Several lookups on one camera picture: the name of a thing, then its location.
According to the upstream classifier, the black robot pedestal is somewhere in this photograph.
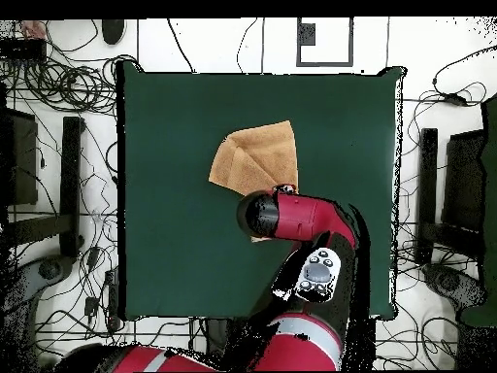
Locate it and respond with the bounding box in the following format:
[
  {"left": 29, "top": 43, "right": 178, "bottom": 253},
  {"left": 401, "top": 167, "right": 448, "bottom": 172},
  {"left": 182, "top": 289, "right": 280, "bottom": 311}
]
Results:
[{"left": 203, "top": 316, "right": 236, "bottom": 358}]

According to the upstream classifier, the black power strip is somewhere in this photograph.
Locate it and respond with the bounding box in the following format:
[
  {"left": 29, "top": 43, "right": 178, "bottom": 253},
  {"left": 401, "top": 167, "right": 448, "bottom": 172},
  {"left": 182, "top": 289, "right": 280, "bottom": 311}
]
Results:
[{"left": 104, "top": 267, "right": 119, "bottom": 331}]

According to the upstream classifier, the black stand frame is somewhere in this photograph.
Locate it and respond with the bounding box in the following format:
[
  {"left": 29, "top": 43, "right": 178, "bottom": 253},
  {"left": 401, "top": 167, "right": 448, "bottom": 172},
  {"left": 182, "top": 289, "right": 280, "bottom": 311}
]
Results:
[
  {"left": 5, "top": 116, "right": 85, "bottom": 259},
  {"left": 414, "top": 127, "right": 484, "bottom": 267}
]

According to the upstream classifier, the green hanging cloth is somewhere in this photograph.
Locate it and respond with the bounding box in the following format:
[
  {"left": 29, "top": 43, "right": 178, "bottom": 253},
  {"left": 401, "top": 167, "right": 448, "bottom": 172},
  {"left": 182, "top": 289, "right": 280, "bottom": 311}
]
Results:
[{"left": 459, "top": 94, "right": 497, "bottom": 327}]

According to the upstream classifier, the tan terry towel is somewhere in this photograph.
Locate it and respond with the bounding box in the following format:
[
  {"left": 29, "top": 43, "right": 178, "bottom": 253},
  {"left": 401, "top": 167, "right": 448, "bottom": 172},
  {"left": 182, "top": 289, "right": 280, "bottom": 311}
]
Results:
[{"left": 208, "top": 119, "right": 300, "bottom": 244}]

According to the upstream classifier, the person's foot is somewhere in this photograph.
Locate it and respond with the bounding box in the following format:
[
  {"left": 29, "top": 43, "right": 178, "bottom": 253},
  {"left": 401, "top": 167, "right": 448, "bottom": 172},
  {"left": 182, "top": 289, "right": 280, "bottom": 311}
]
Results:
[{"left": 101, "top": 18, "right": 126, "bottom": 47}]

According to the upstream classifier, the coiled black cable bundle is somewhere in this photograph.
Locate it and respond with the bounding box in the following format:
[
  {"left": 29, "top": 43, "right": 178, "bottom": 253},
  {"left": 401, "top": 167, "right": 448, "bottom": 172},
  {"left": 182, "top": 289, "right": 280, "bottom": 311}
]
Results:
[{"left": 22, "top": 53, "right": 141, "bottom": 116}]

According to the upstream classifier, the black equipment box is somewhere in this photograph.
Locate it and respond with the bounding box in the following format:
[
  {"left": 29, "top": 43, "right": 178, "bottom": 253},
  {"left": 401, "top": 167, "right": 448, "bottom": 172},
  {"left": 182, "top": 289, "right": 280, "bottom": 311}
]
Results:
[
  {"left": 0, "top": 106, "right": 39, "bottom": 207},
  {"left": 441, "top": 129, "right": 488, "bottom": 234}
]

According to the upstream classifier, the dark green table cloth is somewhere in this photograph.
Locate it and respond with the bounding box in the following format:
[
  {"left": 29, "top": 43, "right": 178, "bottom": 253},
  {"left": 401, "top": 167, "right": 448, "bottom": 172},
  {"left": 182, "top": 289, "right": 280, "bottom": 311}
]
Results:
[{"left": 116, "top": 59, "right": 407, "bottom": 322}]

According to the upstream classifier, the person's hand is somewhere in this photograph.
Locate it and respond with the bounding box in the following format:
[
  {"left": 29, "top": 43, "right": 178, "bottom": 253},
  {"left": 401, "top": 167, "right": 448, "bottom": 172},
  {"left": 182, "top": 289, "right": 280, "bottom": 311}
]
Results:
[{"left": 20, "top": 19, "right": 49, "bottom": 41}]

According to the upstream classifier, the grey office chair base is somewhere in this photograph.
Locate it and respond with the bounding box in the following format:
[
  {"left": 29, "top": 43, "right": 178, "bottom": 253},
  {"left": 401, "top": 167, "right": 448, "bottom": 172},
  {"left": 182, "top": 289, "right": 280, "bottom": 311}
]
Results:
[
  {"left": 422, "top": 261, "right": 488, "bottom": 312},
  {"left": 0, "top": 254, "right": 77, "bottom": 373}
]

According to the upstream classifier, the flat black box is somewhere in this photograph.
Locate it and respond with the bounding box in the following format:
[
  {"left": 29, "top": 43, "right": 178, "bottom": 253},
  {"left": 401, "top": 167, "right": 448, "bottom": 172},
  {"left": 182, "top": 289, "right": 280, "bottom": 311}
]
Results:
[{"left": 0, "top": 37, "right": 48, "bottom": 61}]

